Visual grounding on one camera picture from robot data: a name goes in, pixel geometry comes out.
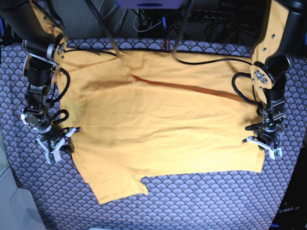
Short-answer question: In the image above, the yellow T-shirt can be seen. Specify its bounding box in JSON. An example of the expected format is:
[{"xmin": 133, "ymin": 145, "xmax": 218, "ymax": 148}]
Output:
[{"xmin": 60, "ymin": 51, "xmax": 264, "ymax": 204}]

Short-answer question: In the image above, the black power strip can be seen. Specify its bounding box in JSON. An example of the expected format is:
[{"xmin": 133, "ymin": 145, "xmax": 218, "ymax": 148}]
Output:
[{"xmin": 189, "ymin": 10, "xmax": 235, "ymax": 21}]

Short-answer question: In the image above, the blue box at top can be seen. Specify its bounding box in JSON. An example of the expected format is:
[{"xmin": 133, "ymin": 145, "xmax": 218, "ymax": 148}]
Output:
[{"xmin": 116, "ymin": 0, "xmax": 184, "ymax": 9}]

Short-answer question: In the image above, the white plastic bin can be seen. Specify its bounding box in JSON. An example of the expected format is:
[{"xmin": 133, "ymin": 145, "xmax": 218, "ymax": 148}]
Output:
[{"xmin": 0, "ymin": 139, "xmax": 46, "ymax": 230}]

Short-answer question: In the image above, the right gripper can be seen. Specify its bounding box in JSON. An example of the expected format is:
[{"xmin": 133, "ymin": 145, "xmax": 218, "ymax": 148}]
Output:
[{"xmin": 21, "ymin": 108, "xmax": 82, "ymax": 164}]

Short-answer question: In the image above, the red centre table clamp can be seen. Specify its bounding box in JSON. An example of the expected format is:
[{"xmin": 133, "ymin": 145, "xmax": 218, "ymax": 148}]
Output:
[{"xmin": 163, "ymin": 39, "xmax": 170, "ymax": 53}]

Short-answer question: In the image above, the black OpenArm case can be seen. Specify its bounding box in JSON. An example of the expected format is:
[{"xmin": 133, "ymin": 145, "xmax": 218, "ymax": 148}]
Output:
[{"xmin": 270, "ymin": 147, "xmax": 307, "ymax": 230}]

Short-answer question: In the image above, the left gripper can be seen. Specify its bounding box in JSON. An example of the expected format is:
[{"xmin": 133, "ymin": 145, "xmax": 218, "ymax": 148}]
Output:
[{"xmin": 242, "ymin": 100, "xmax": 285, "ymax": 160}]

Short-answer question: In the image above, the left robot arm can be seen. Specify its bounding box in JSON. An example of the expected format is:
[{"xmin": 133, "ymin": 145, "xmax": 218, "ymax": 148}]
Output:
[{"xmin": 232, "ymin": 0, "xmax": 307, "ymax": 160}]

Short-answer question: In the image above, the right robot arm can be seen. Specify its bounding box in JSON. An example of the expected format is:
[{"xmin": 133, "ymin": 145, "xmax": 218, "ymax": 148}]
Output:
[{"xmin": 0, "ymin": 0, "xmax": 81, "ymax": 164}]

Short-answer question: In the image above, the blue fan-patterned tablecloth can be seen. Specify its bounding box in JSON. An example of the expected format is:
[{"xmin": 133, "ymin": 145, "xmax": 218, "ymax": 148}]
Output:
[{"xmin": 0, "ymin": 44, "xmax": 307, "ymax": 230}]

